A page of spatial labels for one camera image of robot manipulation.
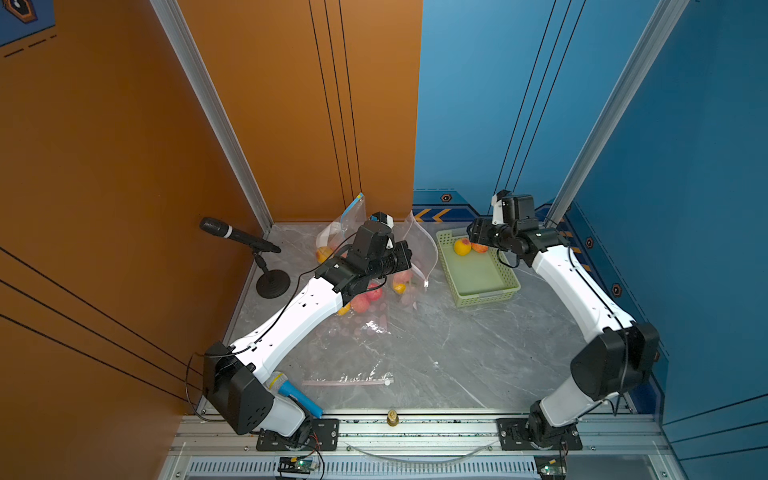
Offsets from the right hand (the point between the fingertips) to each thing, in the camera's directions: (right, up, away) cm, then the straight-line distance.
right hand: (478, 229), depth 84 cm
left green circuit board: (-47, -57, -14) cm, 76 cm away
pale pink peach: (-30, -20, +10) cm, 38 cm away
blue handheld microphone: (-55, -41, -5) cm, 69 cm away
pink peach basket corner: (-21, -14, +4) cm, 26 cm away
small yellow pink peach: (-22, -18, +10) cm, 30 cm away
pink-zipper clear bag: (-31, -42, -2) cm, 52 cm away
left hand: (-19, -5, -9) cm, 22 cm away
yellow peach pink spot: (+1, -5, +24) cm, 24 cm away
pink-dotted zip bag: (-31, -29, +5) cm, 42 cm away
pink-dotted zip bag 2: (-20, -18, +12) cm, 29 cm away
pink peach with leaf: (-35, -22, +8) cm, 42 cm away
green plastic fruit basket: (+6, -16, +20) cm, 27 cm away
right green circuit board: (+14, -58, -13) cm, 61 cm away
